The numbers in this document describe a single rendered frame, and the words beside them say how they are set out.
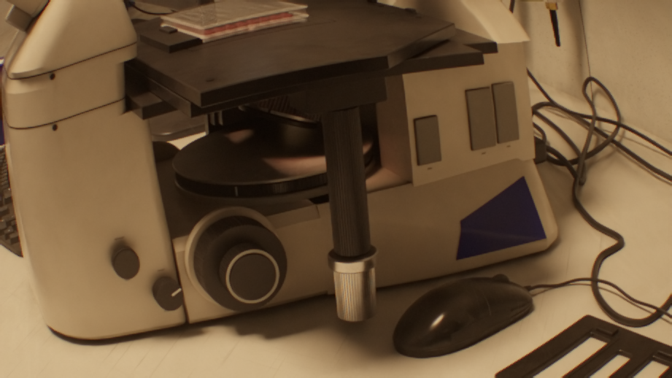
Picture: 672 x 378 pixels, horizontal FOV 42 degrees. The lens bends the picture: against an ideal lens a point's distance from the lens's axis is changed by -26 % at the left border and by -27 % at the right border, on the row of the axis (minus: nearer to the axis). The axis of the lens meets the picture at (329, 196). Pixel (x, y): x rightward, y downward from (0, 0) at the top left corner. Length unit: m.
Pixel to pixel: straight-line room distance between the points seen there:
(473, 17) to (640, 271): 0.28
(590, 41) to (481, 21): 0.46
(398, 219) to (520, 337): 0.16
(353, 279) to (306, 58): 0.17
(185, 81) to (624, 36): 0.72
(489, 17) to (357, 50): 0.24
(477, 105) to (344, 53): 0.21
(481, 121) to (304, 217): 0.16
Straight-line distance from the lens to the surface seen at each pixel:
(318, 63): 0.64
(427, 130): 0.83
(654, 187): 1.04
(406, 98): 0.82
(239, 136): 0.93
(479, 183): 0.86
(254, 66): 0.66
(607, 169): 1.09
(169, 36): 0.80
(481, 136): 0.86
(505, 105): 0.87
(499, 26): 0.88
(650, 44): 1.20
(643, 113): 1.24
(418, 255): 0.83
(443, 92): 0.83
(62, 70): 0.72
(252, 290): 0.75
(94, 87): 0.72
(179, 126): 1.30
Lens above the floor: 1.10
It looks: 20 degrees down
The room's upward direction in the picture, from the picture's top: 5 degrees counter-clockwise
